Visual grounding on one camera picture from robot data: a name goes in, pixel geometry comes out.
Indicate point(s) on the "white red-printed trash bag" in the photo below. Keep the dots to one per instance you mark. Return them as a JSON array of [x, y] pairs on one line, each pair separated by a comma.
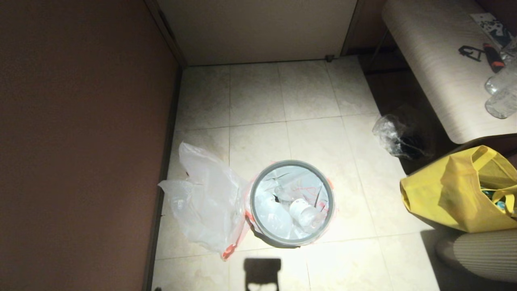
[[284, 178]]

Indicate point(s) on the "white plastic bag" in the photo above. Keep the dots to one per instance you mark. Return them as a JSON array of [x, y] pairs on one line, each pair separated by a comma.
[[206, 202]]

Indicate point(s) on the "black round trash bin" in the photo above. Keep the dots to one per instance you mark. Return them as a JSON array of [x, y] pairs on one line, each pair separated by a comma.
[[267, 241]]

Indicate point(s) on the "crumpled clear plastic bag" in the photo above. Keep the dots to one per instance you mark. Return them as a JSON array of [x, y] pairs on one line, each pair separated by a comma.
[[389, 133]]

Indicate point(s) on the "yellow fabric tote bag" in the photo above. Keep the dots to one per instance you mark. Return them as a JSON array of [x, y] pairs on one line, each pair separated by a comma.
[[444, 194]]

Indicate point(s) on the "crushed clear plastic bottle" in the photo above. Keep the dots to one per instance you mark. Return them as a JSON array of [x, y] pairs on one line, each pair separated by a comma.
[[274, 216]]

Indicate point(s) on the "labelled clear plastic bottle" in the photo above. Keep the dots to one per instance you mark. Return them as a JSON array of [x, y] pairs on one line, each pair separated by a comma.
[[302, 210]]

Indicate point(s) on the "white door panel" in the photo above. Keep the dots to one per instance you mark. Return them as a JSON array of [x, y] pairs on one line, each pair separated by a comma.
[[258, 28]]

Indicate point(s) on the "beige wood-grain table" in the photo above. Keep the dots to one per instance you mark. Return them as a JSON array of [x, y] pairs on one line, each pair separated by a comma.
[[436, 60]]

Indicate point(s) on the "black metal clip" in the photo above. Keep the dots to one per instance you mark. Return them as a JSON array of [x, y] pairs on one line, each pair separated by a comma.
[[464, 51]]

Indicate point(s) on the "teal packaged item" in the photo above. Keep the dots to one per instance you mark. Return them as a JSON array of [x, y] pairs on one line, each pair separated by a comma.
[[490, 198]]

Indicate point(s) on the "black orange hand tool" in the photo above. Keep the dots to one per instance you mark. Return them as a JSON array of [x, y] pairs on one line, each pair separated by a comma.
[[493, 57]]

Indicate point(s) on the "beige ribbed stool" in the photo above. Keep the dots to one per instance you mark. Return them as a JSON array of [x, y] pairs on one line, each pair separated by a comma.
[[484, 254]]

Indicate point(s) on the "blue white printed paper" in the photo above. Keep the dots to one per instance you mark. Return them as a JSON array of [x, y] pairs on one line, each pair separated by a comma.
[[492, 28]]

